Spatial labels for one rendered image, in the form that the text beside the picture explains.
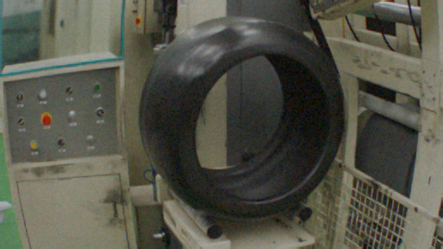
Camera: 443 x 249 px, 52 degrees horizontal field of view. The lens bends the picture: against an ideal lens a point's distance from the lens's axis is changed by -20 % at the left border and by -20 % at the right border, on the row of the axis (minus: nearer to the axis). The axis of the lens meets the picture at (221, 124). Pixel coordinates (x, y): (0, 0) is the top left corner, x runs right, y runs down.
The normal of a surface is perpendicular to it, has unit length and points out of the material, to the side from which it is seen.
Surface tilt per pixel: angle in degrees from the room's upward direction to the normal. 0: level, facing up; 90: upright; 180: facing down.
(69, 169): 90
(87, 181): 90
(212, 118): 90
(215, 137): 90
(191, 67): 61
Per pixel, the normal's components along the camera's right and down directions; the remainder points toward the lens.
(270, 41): 0.36, 0.05
